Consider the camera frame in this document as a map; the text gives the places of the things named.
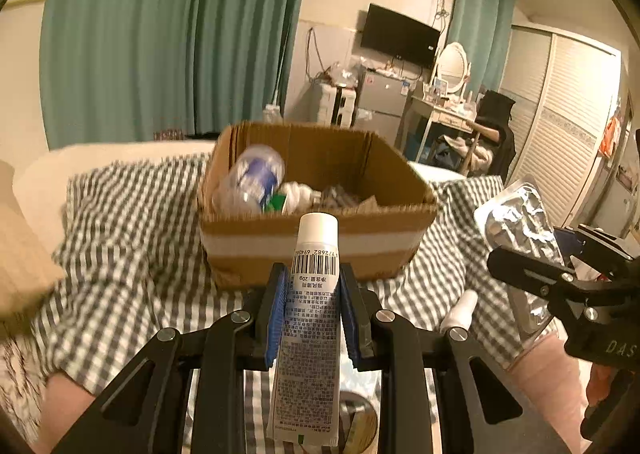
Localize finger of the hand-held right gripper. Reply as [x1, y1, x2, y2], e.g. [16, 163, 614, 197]
[487, 245, 583, 302]
[554, 223, 635, 265]

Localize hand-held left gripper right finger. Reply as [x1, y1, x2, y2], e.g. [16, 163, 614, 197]
[340, 264, 523, 454]

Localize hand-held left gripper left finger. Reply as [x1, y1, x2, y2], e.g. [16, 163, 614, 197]
[52, 261, 291, 454]

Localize white barcode tube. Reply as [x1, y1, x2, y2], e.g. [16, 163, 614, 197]
[267, 213, 343, 445]

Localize silver blister pack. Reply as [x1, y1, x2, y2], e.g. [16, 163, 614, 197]
[474, 178, 571, 350]

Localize brown cardboard box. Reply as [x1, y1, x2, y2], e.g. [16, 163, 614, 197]
[196, 121, 438, 291]

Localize person's right hand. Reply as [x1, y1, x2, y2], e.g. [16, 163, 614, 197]
[586, 365, 621, 407]

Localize small white bottle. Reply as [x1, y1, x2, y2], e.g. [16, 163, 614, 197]
[442, 290, 479, 332]

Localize person's right leg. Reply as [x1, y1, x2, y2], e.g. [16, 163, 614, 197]
[507, 331, 588, 454]

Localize person's leg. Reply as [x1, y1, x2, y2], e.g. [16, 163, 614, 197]
[507, 331, 588, 454]
[37, 374, 101, 454]

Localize round metal tin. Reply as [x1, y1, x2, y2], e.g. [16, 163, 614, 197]
[340, 386, 379, 454]

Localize orange hanging cloth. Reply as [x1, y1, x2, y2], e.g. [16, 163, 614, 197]
[600, 104, 623, 157]

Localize crumpled silver wrapper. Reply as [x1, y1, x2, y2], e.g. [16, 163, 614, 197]
[320, 186, 381, 212]

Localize pile of clothes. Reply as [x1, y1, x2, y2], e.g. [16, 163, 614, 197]
[435, 136, 493, 172]

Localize clear bottle with blue label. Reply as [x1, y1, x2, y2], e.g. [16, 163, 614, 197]
[212, 145, 286, 217]

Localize white louvered wardrobe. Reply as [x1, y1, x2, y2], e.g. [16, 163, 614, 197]
[500, 24, 623, 235]

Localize wooden chair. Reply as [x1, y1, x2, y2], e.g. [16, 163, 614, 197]
[462, 126, 506, 177]

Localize black jacket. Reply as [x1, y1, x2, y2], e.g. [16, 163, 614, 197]
[475, 90, 517, 175]

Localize grey checked blanket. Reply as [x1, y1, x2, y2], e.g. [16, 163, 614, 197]
[0, 154, 556, 454]

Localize white dressing table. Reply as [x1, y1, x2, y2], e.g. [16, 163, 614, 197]
[400, 92, 481, 165]

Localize white oval mirror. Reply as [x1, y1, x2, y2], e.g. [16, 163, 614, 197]
[434, 42, 472, 95]

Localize white suitcase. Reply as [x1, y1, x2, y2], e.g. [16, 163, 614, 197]
[312, 82, 358, 127]

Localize silver fridge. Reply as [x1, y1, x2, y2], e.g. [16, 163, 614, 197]
[352, 68, 412, 135]

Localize person's left leg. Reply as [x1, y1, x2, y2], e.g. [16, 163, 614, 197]
[37, 374, 101, 454]

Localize clear plastic bags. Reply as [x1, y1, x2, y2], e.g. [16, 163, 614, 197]
[327, 61, 361, 84]

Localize narrow green curtain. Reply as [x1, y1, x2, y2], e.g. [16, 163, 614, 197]
[448, 0, 517, 94]

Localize wide green curtain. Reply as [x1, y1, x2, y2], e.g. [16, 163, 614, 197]
[39, 0, 315, 152]

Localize wall cable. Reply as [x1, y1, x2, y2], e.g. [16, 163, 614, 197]
[305, 26, 326, 84]

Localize black wall television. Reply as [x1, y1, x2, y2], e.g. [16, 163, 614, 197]
[360, 4, 442, 68]

